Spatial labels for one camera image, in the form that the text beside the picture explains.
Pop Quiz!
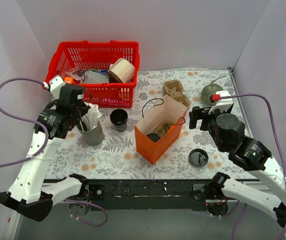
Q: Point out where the aluminium frame rail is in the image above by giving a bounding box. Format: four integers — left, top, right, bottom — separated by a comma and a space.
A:
2, 181, 286, 240

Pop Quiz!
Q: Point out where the black coffee cup lid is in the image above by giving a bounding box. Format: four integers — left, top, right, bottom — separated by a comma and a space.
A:
188, 148, 208, 167

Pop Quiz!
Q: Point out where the brown cardboard cup carrier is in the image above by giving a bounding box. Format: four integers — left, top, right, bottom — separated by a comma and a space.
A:
163, 80, 190, 109

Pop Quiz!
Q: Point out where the grey wrapped package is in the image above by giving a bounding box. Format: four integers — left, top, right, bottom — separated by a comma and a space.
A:
81, 70, 109, 84

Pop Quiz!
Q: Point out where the red plastic shopping basket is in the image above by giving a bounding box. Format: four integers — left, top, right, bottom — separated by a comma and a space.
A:
46, 40, 140, 109

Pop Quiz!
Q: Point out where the orange paper bag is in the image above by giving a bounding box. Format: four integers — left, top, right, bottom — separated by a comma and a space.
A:
135, 95, 187, 165

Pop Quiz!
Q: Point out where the beige paper wrapped roll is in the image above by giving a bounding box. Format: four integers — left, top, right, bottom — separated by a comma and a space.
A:
107, 58, 135, 84

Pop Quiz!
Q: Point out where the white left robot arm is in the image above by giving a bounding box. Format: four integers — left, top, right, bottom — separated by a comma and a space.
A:
0, 75, 89, 222

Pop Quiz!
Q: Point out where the grey tin straw holder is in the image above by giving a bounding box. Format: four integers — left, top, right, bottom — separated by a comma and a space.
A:
77, 122, 105, 146

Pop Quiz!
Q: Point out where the orange snack box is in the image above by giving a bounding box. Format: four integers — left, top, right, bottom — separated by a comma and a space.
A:
64, 77, 74, 84

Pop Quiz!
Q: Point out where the green netted melon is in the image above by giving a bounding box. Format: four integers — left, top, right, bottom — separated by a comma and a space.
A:
201, 75, 226, 106

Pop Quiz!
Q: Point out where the floral table mat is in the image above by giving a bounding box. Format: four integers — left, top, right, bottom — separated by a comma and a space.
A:
46, 69, 251, 179

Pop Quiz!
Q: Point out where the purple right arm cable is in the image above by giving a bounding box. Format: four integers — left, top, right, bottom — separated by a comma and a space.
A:
217, 93, 286, 240

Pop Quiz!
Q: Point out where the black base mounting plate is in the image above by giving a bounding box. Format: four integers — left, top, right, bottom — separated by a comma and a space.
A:
82, 179, 233, 212

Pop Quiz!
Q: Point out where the black printed coffee cup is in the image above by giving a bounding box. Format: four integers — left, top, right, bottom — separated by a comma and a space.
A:
110, 108, 128, 132

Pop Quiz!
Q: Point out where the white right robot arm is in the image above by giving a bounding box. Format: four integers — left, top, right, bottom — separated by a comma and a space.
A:
189, 90, 286, 239

